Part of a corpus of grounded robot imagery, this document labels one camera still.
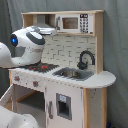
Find wooden toy kitchen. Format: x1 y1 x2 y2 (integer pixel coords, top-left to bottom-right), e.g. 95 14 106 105
0 10 116 128

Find grey toy sink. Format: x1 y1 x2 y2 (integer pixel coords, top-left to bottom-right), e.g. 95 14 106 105
53 67 93 81

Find right stove knob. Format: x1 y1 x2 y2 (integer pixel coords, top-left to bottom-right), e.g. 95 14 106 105
32 81 39 87

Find black stovetop red burners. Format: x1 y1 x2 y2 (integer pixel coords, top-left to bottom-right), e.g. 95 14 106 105
24 63 57 73

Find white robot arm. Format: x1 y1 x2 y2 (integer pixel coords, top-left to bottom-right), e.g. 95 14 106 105
0 26 45 128

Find black toy faucet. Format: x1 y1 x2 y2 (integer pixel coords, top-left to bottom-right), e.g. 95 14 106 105
77 50 95 70

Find stove knob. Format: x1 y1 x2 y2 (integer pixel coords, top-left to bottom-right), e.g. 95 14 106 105
32 81 39 87
14 76 20 82

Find white microwave door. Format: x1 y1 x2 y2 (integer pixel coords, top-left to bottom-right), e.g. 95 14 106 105
56 14 94 34

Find white oven door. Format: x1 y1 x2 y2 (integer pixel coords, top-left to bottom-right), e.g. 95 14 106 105
0 85 14 112

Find grey range hood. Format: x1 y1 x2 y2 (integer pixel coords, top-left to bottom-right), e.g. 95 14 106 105
32 14 58 36

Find left stove knob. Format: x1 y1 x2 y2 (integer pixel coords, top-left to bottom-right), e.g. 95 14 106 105
14 76 20 82

